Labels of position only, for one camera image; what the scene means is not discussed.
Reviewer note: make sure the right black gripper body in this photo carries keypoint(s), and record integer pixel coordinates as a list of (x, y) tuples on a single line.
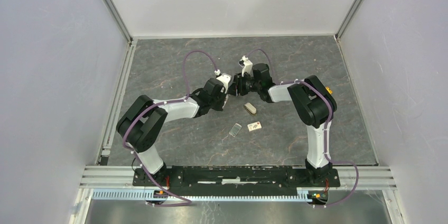
[(245, 83)]

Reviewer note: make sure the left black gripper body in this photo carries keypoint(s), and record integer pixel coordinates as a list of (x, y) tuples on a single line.
[(217, 103)]

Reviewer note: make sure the beige stapler base half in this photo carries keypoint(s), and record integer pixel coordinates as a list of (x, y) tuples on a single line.
[(250, 109)]

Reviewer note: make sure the white staple tray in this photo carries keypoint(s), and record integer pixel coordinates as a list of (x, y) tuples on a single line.
[(235, 130)]

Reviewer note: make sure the white staple box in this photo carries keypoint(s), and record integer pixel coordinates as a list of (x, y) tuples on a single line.
[(254, 126)]

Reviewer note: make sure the white stapler top half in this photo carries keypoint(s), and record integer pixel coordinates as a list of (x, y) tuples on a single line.
[(230, 92)]

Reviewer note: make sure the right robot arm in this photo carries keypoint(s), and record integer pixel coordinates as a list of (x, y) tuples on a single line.
[(313, 102)]

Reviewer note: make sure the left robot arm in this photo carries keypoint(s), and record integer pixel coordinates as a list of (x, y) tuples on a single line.
[(140, 126)]

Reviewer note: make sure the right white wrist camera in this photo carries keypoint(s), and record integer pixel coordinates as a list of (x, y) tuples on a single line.
[(246, 65)]

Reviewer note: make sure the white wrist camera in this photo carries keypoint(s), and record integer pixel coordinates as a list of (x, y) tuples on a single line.
[(224, 78), (246, 65)]

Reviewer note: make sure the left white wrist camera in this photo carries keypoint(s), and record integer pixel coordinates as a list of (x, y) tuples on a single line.
[(224, 78)]

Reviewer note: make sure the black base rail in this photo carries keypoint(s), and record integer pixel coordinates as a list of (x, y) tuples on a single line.
[(226, 181)]

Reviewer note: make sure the left aluminium frame post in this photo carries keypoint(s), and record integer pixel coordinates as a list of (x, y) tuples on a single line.
[(118, 20)]

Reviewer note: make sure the aluminium frame post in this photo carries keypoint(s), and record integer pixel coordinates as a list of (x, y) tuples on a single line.
[(118, 20), (347, 19)]

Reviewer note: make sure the right aluminium frame post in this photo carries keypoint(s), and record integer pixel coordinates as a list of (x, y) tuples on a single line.
[(347, 19)]

